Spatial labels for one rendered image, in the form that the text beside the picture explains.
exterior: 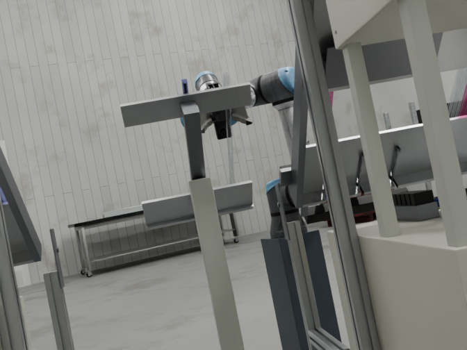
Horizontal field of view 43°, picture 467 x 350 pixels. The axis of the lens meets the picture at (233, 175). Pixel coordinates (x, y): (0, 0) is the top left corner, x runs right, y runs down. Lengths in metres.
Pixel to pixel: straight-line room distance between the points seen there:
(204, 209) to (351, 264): 0.49
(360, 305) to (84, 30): 8.86
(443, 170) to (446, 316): 0.23
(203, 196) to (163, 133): 8.12
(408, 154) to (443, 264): 0.93
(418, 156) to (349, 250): 0.66
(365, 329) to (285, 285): 1.04
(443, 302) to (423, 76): 0.35
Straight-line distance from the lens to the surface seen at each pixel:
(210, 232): 1.60
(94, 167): 9.41
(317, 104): 1.28
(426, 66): 0.92
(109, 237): 9.39
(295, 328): 2.35
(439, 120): 0.92
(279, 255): 2.30
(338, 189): 1.28
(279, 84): 2.24
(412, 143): 1.82
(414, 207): 1.36
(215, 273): 1.61
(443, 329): 1.02
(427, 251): 0.99
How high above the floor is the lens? 0.76
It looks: 2 degrees up
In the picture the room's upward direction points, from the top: 11 degrees counter-clockwise
